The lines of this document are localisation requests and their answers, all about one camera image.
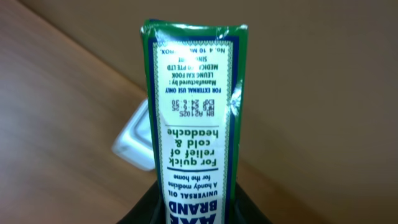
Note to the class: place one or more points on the white barcode scanner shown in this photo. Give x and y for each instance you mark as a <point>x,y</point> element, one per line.
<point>134,142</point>

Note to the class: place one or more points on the green white small box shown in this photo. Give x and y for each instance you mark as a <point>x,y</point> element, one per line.
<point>195,85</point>

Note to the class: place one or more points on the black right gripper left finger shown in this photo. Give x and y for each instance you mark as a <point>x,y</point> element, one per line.
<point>150,209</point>

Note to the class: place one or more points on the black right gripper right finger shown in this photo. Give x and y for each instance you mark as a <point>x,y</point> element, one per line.
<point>245,211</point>

